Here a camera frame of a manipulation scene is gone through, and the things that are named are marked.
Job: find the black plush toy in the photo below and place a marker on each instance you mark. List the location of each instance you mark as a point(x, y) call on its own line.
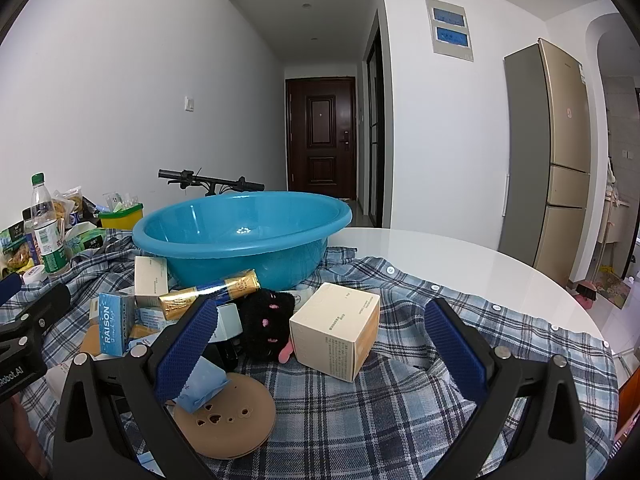
point(262, 320)

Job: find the small white box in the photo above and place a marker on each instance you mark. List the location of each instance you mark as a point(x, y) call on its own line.
point(230, 320)

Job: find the light blue packet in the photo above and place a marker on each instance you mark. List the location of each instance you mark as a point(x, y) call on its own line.
point(202, 382)

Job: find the green snack bag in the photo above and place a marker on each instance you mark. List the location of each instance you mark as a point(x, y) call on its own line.
point(17, 250)

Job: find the black electric scooter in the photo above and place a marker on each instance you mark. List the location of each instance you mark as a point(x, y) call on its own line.
point(200, 176)

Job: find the dark brown door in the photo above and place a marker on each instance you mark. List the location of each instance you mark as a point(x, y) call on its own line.
point(320, 135)

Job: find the cream cube box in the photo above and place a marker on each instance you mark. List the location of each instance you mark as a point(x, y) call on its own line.
point(335, 330)

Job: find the blue plaid shirt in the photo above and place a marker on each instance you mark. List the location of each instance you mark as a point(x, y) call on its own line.
point(350, 410)

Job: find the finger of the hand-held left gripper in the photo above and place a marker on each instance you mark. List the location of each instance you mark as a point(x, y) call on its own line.
point(42, 305)
point(9, 287)

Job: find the bunch of small sachets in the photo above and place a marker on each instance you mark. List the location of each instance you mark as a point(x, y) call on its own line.
point(122, 201)

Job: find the yellow container with green lid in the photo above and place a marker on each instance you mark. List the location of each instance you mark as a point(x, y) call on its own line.
point(120, 220)

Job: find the wall panel with blue covers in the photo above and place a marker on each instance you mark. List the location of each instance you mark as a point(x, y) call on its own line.
point(450, 30)

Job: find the patterned floor mat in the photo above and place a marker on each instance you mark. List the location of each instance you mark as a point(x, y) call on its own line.
point(610, 287)

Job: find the black framed sliding door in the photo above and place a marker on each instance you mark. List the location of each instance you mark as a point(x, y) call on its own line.
point(375, 135)

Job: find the brown round disc with holes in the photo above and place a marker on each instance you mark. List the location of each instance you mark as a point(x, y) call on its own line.
point(235, 425)

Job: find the white light switch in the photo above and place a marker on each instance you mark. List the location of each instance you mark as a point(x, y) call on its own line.
point(189, 103)

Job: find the light blue box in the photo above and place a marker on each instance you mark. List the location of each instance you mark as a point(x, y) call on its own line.
point(152, 317)

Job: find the blue plastic basin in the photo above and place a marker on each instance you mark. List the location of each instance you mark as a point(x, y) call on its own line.
point(240, 255)

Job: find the gold and grey refrigerator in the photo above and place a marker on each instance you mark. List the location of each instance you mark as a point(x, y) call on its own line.
point(560, 160)

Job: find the white round jar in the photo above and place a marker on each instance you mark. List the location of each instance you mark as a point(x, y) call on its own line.
point(35, 275)

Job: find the blue box with white print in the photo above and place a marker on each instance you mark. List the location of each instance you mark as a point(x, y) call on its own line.
point(112, 325)

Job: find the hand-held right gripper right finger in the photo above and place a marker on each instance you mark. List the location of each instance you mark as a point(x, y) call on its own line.
point(455, 355)

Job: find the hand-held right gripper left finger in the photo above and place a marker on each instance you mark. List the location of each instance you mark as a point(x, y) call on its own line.
point(185, 355)

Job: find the white cardboard box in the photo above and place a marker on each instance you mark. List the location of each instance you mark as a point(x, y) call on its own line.
point(150, 275)

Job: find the green tissue pack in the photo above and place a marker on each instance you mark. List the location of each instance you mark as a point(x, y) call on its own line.
point(87, 242)

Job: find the gold and blue cigarette pack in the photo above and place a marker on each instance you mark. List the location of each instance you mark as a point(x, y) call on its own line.
point(210, 292)

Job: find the clear water bottle green label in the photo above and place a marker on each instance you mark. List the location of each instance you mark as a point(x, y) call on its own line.
point(50, 240)

